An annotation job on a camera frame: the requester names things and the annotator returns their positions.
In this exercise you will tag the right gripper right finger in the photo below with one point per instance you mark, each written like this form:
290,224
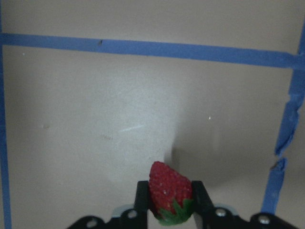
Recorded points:
213,217

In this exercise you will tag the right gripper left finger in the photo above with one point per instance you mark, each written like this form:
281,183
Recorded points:
125,217

